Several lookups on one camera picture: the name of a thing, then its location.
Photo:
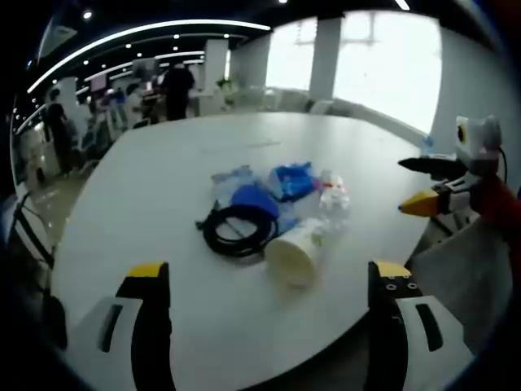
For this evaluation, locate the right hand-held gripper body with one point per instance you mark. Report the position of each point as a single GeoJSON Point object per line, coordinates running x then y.
{"type": "Point", "coordinates": [476, 142]}

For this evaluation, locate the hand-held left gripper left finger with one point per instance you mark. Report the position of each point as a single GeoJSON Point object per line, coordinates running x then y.
{"type": "Point", "coordinates": [138, 326]}

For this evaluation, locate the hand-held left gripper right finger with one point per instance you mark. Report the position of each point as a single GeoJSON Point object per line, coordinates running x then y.
{"type": "Point", "coordinates": [401, 326]}

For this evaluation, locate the clear plastic bottle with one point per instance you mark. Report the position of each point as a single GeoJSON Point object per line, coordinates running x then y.
{"type": "Point", "coordinates": [334, 195]}

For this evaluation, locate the white paper cup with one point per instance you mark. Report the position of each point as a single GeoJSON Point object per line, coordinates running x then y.
{"type": "Point", "coordinates": [296, 256]}

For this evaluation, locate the blue plastic packet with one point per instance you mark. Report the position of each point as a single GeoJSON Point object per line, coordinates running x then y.
{"type": "Point", "coordinates": [294, 179]}

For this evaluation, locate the blue round lid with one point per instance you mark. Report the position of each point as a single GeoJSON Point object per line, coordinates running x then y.
{"type": "Point", "coordinates": [254, 199]}

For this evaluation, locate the clear plastic bag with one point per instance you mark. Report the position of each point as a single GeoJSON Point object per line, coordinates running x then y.
{"type": "Point", "coordinates": [230, 179]}

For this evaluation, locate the small water bottle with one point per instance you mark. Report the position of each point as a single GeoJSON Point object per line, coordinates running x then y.
{"type": "Point", "coordinates": [426, 146]}

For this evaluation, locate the black chair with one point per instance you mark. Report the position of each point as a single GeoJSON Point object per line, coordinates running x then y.
{"type": "Point", "coordinates": [30, 232]}

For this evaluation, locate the white table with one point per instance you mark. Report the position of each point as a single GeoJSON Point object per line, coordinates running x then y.
{"type": "Point", "coordinates": [228, 171]}

